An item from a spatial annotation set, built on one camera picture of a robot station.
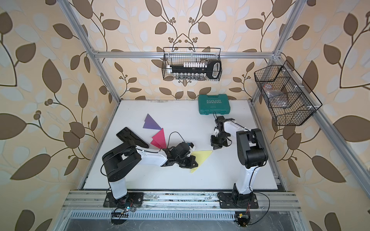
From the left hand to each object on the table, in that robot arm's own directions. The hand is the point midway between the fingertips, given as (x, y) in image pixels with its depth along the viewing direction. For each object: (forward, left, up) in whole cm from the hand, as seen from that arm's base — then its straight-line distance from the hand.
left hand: (197, 164), depth 85 cm
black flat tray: (+21, +49, -1) cm, 53 cm away
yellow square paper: (+6, -3, -3) cm, 7 cm away
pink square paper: (+18, +26, -2) cm, 31 cm away
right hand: (+12, -12, -2) cm, 17 cm away
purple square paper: (+32, +35, -4) cm, 48 cm away
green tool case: (+46, -14, +3) cm, 48 cm away
